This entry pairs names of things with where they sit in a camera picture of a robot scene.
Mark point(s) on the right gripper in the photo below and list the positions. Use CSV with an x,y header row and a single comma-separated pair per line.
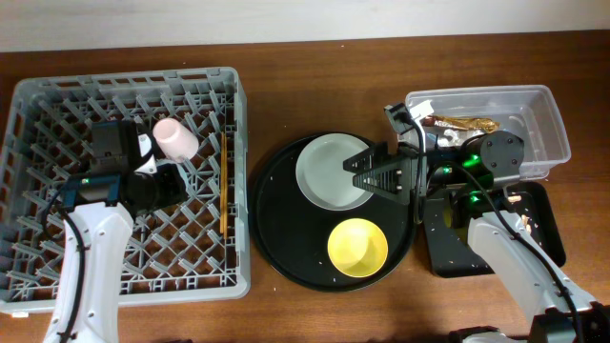
x,y
405,173

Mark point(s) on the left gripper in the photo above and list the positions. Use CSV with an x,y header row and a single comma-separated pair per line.
x,y
171,182

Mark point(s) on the pink cup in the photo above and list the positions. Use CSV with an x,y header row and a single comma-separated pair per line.
x,y
176,141

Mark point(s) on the grey round plate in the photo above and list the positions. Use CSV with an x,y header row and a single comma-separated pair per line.
x,y
320,175

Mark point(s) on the yellow bowl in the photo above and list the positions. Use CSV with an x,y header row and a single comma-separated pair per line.
x,y
357,247

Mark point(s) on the wooden chopstick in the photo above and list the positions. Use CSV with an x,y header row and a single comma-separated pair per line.
x,y
223,186
227,194

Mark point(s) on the gold brown snack wrapper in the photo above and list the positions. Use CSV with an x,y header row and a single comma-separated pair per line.
x,y
461,123

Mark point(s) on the food scraps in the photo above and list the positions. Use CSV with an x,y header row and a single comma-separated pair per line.
x,y
518,205

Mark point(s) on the white napkin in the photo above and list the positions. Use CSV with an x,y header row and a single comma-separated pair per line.
x,y
451,138

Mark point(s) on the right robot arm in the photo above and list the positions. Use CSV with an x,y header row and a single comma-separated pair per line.
x,y
557,309

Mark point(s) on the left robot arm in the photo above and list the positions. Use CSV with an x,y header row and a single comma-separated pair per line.
x,y
97,230

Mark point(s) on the grey dishwasher rack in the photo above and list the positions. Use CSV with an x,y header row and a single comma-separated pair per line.
x,y
177,254

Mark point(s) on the black rectangular tray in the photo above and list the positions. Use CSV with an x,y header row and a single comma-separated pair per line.
x,y
451,257

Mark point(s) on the round black tray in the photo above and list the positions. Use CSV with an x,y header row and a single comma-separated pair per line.
x,y
292,233

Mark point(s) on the clear plastic bin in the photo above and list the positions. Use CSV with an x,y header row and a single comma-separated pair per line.
x,y
527,111

